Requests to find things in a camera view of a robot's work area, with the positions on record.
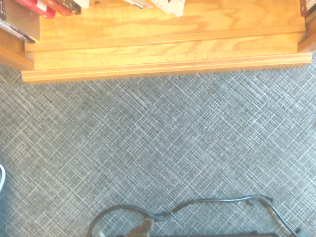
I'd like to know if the wooden bookshelf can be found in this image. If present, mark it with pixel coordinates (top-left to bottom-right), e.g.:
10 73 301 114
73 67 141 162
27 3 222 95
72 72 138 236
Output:
0 0 316 83

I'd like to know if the brown tape piece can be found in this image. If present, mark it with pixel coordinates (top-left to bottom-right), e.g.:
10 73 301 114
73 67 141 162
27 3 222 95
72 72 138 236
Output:
132 219 154 235

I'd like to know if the white book with red print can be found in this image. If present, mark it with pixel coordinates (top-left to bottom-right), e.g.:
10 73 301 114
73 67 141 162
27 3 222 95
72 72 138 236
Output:
153 0 186 17

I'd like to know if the thin white book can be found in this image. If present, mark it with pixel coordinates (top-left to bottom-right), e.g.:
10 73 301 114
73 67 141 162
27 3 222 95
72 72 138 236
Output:
124 0 155 10

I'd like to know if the small white book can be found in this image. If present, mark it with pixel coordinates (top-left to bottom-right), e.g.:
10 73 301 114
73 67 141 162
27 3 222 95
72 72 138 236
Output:
72 0 91 9

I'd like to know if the dark brown book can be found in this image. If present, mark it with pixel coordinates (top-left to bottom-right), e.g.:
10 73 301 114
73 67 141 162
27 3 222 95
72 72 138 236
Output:
55 0 82 15

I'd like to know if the orange brown book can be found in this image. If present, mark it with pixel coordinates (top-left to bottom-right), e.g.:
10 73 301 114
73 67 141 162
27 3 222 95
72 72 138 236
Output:
40 0 74 17

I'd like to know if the thick book with tan pages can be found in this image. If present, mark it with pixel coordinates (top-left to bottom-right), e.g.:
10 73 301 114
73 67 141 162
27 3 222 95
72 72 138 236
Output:
0 0 41 44

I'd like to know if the white curved plastic object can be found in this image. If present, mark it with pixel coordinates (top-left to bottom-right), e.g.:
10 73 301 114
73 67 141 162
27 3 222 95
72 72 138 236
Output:
0 163 6 196

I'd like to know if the tall standing book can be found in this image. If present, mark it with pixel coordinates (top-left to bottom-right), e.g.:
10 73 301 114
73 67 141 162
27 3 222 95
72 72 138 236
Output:
299 0 316 27

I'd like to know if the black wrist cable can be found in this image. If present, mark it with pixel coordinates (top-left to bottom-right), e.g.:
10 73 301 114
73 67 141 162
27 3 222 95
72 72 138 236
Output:
87 195 311 237

